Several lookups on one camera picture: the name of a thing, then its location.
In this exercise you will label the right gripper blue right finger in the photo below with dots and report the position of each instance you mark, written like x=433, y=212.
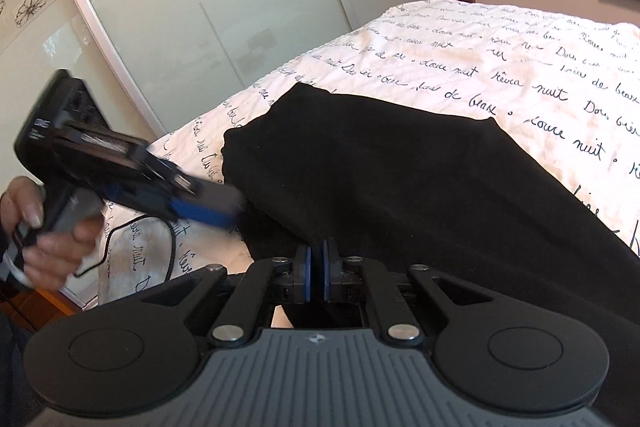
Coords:
x=332, y=265

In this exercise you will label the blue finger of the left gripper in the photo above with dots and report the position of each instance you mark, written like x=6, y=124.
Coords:
x=211, y=203

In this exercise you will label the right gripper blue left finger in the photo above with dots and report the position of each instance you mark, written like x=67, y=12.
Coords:
x=301, y=274

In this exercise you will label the black pants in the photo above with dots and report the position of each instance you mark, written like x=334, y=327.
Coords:
x=404, y=186

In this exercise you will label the person's left hand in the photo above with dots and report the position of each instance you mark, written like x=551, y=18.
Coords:
x=56, y=255

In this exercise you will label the white script-print bedspread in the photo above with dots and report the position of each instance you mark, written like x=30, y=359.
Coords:
x=565, y=89

